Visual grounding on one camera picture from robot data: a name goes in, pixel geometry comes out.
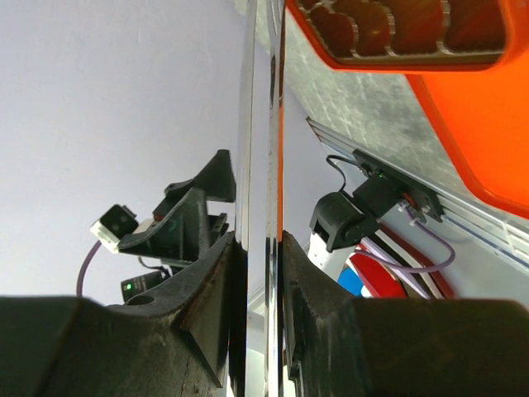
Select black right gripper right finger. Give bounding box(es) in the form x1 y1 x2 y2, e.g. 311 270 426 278
282 233 528 396

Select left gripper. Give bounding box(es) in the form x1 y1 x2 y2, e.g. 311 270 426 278
90 149 236 268

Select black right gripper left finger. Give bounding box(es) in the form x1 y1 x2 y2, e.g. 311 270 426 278
1 233 236 396

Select metal tongs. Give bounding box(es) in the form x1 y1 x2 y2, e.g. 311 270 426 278
236 1 286 396

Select orange cookie tin box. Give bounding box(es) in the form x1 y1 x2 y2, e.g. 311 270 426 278
286 0 528 74

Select orange tin lid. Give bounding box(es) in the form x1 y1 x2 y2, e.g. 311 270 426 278
407 57 528 218

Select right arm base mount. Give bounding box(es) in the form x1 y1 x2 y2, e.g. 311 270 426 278
352 149 444 222

